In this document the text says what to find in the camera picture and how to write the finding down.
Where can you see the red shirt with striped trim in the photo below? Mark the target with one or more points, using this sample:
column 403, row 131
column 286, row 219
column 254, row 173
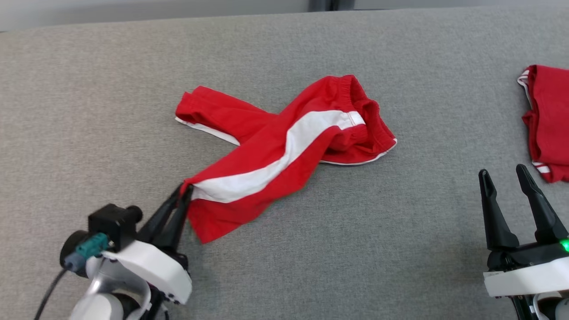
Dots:
column 553, row 120

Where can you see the grey cylindrical post foot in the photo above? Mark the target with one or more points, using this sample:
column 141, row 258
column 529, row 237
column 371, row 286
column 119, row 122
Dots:
column 346, row 4
column 320, row 4

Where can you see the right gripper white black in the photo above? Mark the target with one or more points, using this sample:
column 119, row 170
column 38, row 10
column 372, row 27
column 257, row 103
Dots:
column 524, row 278

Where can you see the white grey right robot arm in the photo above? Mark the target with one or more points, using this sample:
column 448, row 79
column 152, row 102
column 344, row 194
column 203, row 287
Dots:
column 563, row 311

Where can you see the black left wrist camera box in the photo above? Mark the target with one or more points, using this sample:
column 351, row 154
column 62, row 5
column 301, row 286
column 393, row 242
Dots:
column 111, row 224

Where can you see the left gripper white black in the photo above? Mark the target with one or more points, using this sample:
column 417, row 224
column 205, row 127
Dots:
column 151, row 266

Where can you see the red shorts with white stripe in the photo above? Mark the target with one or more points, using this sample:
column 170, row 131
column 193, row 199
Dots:
column 266, row 133

